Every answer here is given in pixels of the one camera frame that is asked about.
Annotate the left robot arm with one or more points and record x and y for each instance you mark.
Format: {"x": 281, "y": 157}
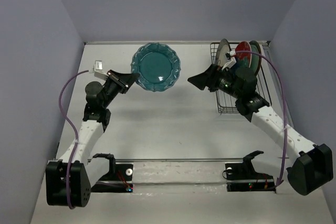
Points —
{"x": 70, "y": 178}

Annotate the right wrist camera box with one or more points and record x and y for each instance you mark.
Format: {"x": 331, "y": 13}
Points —
{"x": 230, "y": 60}

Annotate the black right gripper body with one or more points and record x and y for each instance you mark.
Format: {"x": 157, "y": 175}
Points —
{"x": 226, "y": 83}

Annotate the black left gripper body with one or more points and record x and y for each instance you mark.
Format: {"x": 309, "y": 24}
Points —
{"x": 111, "y": 88}

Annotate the teal scalloped plate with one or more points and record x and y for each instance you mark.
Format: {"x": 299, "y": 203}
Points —
{"x": 158, "y": 66}

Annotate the light green round plate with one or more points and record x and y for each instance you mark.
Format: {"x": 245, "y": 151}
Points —
{"x": 255, "y": 59}

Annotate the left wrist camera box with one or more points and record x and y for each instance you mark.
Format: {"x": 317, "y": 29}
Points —
{"x": 97, "y": 70}

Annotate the red teal floral plate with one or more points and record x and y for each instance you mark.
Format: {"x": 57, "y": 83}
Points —
{"x": 243, "y": 52}

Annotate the black wire dish rack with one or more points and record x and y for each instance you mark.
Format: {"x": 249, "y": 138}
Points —
{"x": 226, "y": 103}

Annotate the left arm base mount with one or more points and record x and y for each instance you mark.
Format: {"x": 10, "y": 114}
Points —
{"x": 119, "y": 181}

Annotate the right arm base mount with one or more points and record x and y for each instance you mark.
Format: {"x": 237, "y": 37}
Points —
{"x": 242, "y": 177}

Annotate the silver rimmed cream plate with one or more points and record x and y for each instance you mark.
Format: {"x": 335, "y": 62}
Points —
{"x": 222, "y": 48}

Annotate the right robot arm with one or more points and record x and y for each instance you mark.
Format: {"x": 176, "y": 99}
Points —
{"x": 312, "y": 164}

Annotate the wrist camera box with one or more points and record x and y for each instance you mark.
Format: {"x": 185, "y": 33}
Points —
{"x": 230, "y": 60}
{"x": 97, "y": 70}

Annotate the navy leaf shaped dish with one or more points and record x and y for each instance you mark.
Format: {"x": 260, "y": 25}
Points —
{"x": 240, "y": 62}

